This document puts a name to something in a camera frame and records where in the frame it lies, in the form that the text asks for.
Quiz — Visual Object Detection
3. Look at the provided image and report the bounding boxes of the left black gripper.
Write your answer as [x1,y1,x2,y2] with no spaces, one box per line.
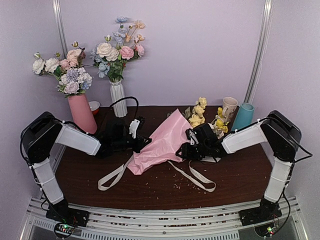
[112,132,152,153]

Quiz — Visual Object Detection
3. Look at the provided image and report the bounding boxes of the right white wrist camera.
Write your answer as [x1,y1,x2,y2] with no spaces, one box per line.
[185,128,199,146]

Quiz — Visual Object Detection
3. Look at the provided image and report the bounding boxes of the cream floral mug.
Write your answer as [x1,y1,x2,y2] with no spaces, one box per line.
[220,96,238,123]

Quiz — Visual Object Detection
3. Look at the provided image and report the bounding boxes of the aluminium rail base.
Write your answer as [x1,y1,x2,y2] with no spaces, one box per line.
[19,196,311,240]

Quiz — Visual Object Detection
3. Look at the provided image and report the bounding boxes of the yellow blue flower bunch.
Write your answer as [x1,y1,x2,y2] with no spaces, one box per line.
[182,97,230,139]

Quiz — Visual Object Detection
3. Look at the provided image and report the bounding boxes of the pink vase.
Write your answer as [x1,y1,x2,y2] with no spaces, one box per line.
[67,94,98,134]

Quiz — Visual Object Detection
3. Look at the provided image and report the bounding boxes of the white ribbed vase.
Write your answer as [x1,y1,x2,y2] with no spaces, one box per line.
[110,80,128,118]

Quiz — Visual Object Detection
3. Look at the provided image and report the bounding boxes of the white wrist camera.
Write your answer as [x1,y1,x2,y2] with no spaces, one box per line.
[185,128,199,146]
[129,116,146,139]

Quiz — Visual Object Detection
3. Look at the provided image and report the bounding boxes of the aluminium post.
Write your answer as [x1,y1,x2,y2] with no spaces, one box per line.
[244,0,274,105]
[52,0,68,57]

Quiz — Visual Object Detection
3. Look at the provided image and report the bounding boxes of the cream printed ribbon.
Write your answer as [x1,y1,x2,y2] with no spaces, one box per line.
[97,159,217,193]

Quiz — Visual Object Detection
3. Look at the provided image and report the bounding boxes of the pastel flowers in pink vase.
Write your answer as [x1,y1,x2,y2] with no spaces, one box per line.
[32,41,93,98]

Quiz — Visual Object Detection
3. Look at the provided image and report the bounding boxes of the right round status board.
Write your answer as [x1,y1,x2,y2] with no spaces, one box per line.
[254,220,283,238]

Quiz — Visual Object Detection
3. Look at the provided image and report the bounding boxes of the left black cable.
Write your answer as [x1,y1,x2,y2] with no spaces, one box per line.
[101,96,140,126]

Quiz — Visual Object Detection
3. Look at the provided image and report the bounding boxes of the red white bowl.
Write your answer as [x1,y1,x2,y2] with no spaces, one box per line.
[88,101,101,116]

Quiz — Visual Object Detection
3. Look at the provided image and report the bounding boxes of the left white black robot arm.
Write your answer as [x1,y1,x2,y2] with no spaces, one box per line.
[19,111,152,227]

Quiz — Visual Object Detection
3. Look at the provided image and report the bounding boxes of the round status board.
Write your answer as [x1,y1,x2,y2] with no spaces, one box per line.
[53,222,76,239]
[254,220,283,238]

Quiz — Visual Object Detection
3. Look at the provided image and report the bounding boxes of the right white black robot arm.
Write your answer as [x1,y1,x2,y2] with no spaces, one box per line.
[175,110,302,226]

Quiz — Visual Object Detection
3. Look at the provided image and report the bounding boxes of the teal vase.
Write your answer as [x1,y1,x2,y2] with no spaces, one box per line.
[231,102,255,131]

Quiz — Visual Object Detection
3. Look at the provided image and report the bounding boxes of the pink wrapping paper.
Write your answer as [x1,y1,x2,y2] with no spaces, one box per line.
[127,109,191,175]

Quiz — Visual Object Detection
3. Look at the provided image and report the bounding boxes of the left aluminium post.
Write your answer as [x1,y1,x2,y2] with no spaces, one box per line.
[52,0,68,57]

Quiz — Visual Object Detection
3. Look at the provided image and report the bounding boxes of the pastel flowers in white vase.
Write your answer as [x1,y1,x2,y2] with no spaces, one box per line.
[91,16,146,83]

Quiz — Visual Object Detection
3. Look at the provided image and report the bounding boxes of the right aluminium post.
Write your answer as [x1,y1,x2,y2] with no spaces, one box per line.
[244,0,274,105]

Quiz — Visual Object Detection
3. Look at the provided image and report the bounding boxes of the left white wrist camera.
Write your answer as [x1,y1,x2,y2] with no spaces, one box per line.
[129,116,146,139]

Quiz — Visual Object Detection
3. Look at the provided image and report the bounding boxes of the left round status board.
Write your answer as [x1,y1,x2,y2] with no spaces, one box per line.
[53,222,76,239]

